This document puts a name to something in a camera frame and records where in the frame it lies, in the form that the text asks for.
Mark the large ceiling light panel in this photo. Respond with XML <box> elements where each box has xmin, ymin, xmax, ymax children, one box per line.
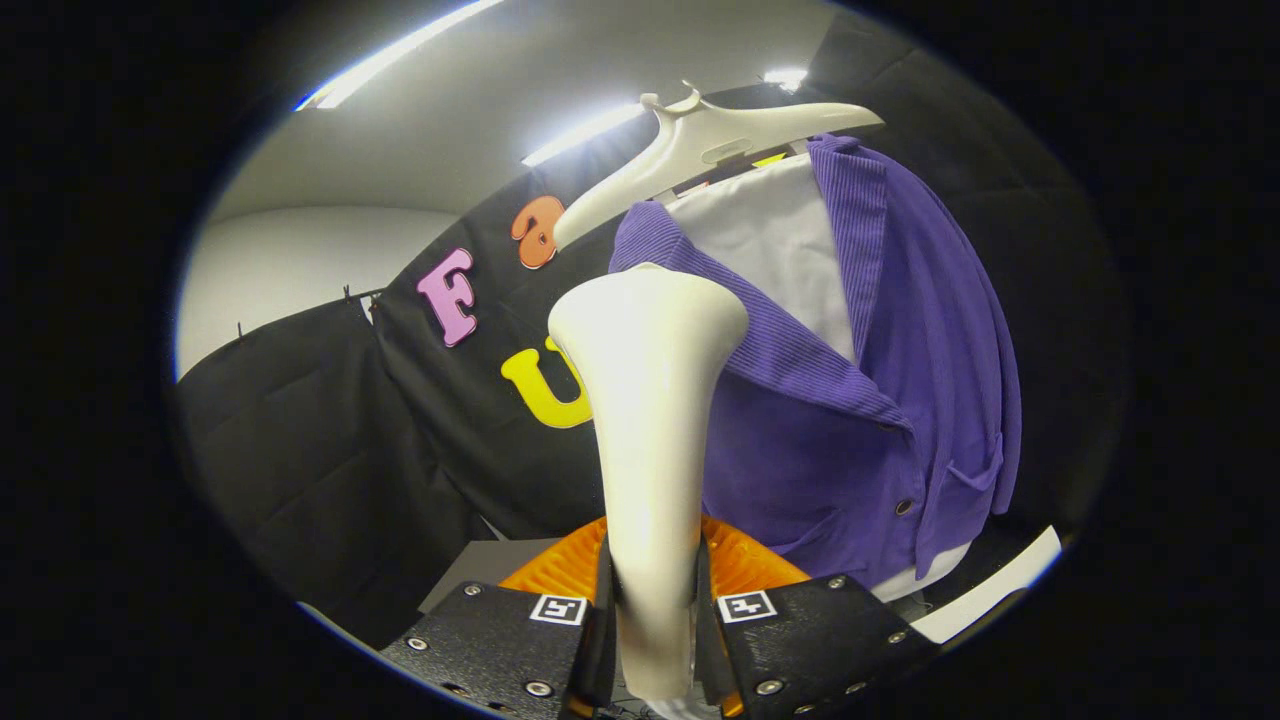
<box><xmin>300</xmin><ymin>0</ymin><xmax>506</xmax><ymax>111</ymax></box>

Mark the white paper sheet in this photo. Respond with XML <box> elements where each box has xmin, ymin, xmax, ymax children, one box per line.
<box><xmin>915</xmin><ymin>525</ymin><xmax>1063</xmax><ymax>644</ymax></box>

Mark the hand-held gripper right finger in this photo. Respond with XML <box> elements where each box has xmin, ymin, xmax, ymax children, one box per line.
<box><xmin>693</xmin><ymin>515</ymin><xmax>941</xmax><ymax>720</ymax></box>

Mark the long ceiling light strip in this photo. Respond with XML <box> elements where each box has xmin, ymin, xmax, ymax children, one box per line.
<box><xmin>522</xmin><ymin>103</ymin><xmax>646</xmax><ymax>168</ymax></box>

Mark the black backdrop cloth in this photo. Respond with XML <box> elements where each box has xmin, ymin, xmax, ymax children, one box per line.
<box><xmin>175</xmin><ymin>10</ymin><xmax>1131</xmax><ymax>651</ymax></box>

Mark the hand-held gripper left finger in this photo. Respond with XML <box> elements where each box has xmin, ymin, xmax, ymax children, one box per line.
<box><xmin>380</xmin><ymin>515</ymin><xmax>619</xmax><ymax>720</ymax></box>

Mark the grey drawer cabinet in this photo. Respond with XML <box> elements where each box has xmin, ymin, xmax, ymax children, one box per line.
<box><xmin>420</xmin><ymin>540</ymin><xmax>561</xmax><ymax>616</ymax></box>

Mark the purple corduroy jacket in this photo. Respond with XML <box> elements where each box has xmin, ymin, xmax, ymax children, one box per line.
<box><xmin>608</xmin><ymin>135</ymin><xmax>1023</xmax><ymax>591</ymax></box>

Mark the white clothes hanger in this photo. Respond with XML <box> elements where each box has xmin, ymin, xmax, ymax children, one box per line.
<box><xmin>553</xmin><ymin>82</ymin><xmax>886</xmax><ymax>251</ymax></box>

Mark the white garment steamer head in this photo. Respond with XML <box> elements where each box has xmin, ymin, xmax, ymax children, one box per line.
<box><xmin>548</xmin><ymin>263</ymin><xmax>750</xmax><ymax>701</ymax></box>

